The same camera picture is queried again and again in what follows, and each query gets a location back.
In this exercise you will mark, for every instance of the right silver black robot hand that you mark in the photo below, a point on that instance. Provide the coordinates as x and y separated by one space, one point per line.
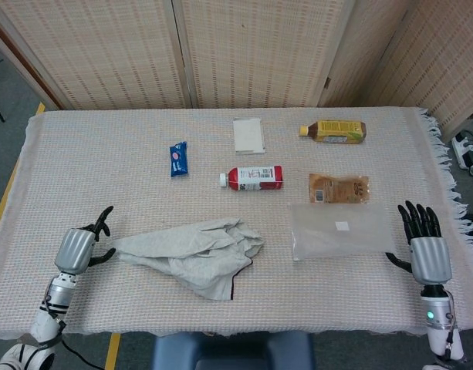
431 258

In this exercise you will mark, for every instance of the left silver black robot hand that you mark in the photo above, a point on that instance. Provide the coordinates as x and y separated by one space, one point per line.
74 250

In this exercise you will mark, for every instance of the transparent plastic bag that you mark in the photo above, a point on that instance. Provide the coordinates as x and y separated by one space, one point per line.
336 243

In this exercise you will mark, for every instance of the white clothes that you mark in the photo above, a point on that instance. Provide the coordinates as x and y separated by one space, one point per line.
182 250

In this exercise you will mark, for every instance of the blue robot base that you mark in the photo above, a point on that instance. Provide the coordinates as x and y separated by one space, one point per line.
182 350

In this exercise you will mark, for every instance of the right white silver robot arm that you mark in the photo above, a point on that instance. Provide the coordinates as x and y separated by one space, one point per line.
436 320

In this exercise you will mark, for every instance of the beige woven tablecloth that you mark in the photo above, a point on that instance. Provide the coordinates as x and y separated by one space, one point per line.
105 173

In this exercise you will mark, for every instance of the white power strip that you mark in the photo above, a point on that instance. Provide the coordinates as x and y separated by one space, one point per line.
465 152

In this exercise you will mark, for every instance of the brown snack pouch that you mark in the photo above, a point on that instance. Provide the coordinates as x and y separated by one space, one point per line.
336 189

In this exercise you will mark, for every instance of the blue snack packet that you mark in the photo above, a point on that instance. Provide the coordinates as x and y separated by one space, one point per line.
179 160

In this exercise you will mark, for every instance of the yellow labelled tea bottle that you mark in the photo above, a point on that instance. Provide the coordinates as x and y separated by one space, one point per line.
336 132

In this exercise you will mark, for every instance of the red bottle with white cap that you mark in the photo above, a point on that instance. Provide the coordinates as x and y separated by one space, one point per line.
259 178

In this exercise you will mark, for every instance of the woven wood-framed screen panel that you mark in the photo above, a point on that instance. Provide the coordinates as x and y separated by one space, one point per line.
359 58
444 58
259 50
105 50

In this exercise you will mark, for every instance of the flat white cardboard box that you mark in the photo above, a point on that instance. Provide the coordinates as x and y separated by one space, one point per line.
248 135

